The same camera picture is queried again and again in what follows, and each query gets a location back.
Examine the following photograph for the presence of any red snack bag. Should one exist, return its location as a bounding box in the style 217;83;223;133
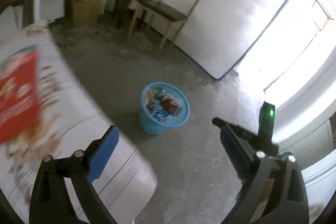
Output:
1;46;40;143

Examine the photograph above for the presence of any wooden chair dark seat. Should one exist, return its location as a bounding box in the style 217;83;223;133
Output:
127;0;200;57

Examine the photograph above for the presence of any cardboard box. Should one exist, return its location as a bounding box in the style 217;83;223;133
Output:
71;0;104;27

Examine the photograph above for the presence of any red tin can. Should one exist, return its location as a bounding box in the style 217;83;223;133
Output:
161;98;182;116

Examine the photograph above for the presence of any blue white snack wrapper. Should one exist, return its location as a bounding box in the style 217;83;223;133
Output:
146;102;169;123

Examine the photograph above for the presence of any blue plastic trash basket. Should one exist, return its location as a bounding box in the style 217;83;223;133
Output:
139;82;190;135

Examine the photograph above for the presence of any white cabinet box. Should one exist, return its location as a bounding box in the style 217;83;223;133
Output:
41;0;65;22

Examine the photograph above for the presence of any floral tablecloth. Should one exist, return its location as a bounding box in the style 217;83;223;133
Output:
1;24;157;223

